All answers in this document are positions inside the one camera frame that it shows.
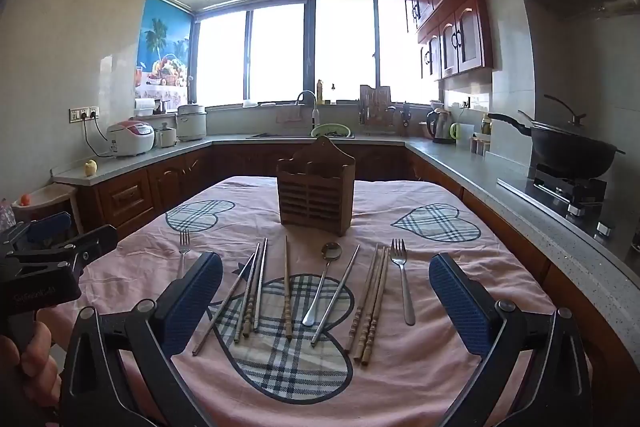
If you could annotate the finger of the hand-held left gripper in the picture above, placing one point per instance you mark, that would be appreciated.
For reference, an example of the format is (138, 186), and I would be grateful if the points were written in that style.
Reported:
(47, 224)
(95, 239)

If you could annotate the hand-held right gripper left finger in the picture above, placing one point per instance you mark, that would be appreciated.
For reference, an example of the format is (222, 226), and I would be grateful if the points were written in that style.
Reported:
(192, 302)

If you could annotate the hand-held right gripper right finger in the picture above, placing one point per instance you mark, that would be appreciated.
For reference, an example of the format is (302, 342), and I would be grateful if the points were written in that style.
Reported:
(460, 307)

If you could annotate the wooden utensil holder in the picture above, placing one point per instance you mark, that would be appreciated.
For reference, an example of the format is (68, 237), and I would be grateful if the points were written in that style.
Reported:
(315, 202)

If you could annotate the person's left hand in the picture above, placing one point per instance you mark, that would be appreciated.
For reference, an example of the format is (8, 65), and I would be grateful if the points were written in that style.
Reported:
(35, 372)

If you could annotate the metal chopstick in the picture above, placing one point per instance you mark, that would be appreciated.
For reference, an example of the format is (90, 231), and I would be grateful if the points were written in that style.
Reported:
(220, 312)
(260, 292)
(335, 297)

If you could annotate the small metal fork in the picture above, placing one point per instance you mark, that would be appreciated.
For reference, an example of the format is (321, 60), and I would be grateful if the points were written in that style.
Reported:
(184, 252)

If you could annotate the wooden lower cabinets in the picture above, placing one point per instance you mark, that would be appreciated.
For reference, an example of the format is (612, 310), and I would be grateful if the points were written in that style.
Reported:
(125, 197)

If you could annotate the large metal fork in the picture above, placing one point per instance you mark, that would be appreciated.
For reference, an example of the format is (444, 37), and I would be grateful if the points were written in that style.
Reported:
(406, 292)

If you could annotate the yellow apple figure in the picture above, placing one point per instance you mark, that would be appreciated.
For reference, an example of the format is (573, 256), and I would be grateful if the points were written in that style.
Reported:
(90, 169)

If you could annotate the pink plaid-heart tablecloth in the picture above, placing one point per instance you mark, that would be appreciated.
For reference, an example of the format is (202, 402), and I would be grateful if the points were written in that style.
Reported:
(400, 382)

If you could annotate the pink white rice cooker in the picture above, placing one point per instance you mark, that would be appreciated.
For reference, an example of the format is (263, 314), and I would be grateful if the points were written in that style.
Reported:
(130, 141)

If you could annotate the small white pot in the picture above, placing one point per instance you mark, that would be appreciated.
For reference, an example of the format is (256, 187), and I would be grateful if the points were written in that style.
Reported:
(166, 137)

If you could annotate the grey speckled countertop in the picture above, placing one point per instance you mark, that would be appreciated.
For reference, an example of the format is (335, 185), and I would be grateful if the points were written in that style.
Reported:
(465, 172)

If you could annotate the metal spoon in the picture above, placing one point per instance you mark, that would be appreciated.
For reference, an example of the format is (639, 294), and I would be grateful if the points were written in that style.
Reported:
(331, 250)

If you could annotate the gas stove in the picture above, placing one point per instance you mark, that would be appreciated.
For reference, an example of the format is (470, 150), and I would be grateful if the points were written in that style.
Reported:
(555, 192)

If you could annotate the white crock pot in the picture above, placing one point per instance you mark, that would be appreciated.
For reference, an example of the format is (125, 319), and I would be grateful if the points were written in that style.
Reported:
(191, 124)

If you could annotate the seasoning jars set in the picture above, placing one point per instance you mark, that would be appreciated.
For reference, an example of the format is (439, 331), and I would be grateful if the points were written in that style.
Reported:
(480, 146)

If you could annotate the electric kettle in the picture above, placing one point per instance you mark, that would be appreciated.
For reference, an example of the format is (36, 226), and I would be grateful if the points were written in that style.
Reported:
(441, 127)

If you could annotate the yellow sauce bottle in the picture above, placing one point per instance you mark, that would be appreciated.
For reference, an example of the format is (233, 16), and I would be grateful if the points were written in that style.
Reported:
(486, 124)

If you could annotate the kitchen sink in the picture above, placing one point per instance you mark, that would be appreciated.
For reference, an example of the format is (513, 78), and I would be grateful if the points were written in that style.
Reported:
(280, 136)

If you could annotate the black wok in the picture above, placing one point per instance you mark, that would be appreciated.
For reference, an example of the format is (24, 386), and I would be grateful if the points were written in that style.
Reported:
(570, 152)

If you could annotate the pink dish cloth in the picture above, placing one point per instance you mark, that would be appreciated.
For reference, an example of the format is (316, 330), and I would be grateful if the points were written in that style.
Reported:
(290, 114)

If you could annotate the dish rack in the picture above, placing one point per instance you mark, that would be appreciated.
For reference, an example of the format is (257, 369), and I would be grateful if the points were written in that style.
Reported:
(377, 107)

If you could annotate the green basin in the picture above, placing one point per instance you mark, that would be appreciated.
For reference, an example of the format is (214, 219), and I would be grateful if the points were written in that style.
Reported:
(330, 131)

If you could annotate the sink faucet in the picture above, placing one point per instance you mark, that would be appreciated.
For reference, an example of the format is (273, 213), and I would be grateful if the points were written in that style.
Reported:
(314, 114)

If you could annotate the yellow oil bottle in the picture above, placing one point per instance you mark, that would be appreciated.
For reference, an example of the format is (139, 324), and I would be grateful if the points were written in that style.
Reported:
(320, 93)

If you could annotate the clear pump bottle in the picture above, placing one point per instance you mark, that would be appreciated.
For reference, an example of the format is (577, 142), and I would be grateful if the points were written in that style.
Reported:
(332, 94)

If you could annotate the kitchen window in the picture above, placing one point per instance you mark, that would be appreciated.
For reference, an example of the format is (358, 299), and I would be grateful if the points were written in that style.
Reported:
(275, 57)

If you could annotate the wide wall socket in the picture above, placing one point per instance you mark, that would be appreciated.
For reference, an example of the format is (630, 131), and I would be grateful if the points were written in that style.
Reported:
(84, 114)

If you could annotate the palm tree wall poster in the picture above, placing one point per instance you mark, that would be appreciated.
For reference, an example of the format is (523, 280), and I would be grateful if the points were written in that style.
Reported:
(165, 37)

